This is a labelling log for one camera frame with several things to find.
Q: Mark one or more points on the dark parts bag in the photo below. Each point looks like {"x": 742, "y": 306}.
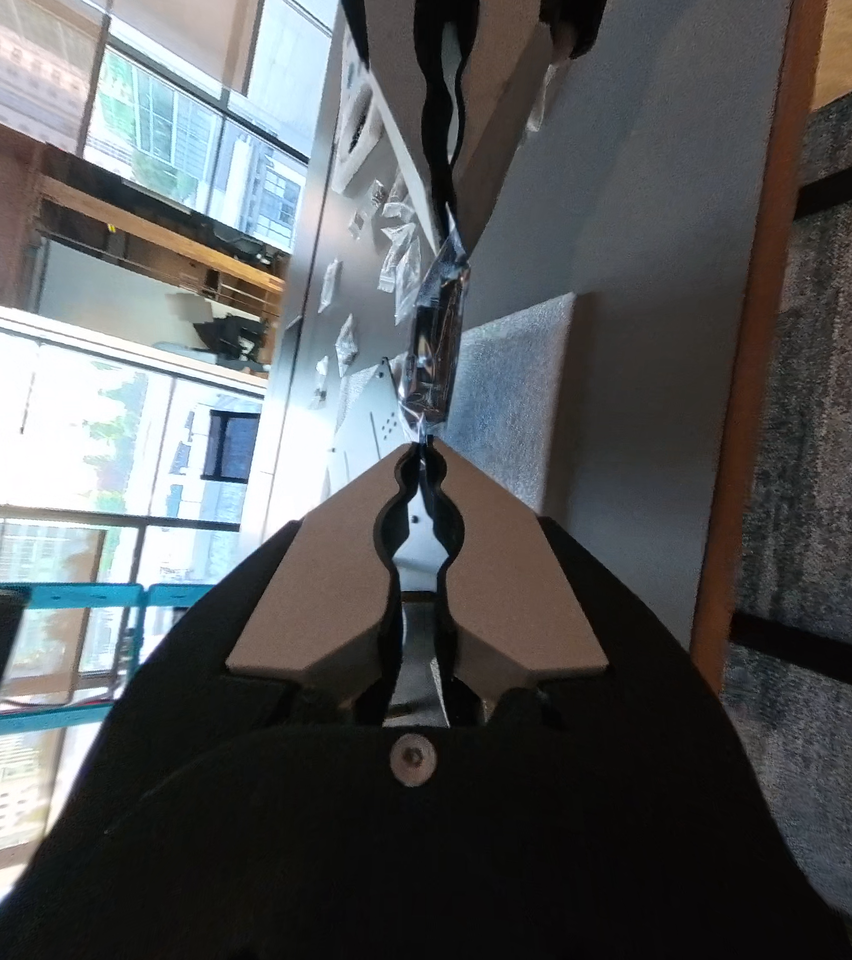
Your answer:
{"x": 433, "y": 330}

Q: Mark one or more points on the dark grey desk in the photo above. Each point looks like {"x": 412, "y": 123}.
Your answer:
{"x": 651, "y": 300}

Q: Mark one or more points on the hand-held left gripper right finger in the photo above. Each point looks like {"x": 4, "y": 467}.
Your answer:
{"x": 523, "y": 585}

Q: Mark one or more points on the blue toy robot arm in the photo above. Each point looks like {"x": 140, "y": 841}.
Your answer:
{"x": 81, "y": 600}

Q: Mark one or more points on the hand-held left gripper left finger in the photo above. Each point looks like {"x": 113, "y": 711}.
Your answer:
{"x": 321, "y": 585}

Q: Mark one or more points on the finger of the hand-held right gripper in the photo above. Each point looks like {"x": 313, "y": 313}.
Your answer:
{"x": 389, "y": 60}
{"x": 493, "y": 60}

